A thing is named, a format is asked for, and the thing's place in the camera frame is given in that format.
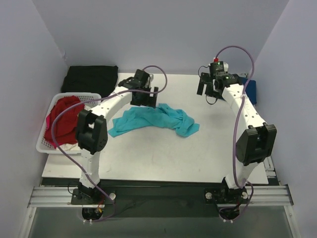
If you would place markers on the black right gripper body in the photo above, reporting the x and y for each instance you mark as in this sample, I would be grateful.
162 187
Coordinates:
205 83

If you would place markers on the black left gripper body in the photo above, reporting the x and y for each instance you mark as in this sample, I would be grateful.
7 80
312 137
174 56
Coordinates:
144 98

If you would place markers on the turquoise t-shirt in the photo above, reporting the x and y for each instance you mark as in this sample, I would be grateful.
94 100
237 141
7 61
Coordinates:
163 116

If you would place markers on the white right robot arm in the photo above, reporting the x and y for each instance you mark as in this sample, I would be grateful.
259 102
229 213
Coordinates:
253 137

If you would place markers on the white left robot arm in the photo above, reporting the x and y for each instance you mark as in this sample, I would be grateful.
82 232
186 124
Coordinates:
91 131

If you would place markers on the folded navy blue t-shirt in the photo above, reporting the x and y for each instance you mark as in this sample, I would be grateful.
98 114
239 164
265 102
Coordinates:
251 91

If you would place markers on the black folded t-shirt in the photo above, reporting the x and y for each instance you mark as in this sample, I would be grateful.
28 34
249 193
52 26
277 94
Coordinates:
100 79

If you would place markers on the red t-shirt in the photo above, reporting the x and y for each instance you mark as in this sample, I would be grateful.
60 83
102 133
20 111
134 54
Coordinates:
65 127

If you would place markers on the white t-shirt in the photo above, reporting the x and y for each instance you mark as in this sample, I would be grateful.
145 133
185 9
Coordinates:
73 147

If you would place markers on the pink garment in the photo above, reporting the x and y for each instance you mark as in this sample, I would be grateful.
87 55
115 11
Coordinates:
48 132

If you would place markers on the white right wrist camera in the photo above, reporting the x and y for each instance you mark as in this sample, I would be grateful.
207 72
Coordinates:
226 66

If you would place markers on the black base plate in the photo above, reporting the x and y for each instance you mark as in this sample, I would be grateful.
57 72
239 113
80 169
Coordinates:
225 203

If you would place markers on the aluminium frame rail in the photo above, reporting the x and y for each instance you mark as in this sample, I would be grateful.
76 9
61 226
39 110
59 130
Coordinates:
62 196

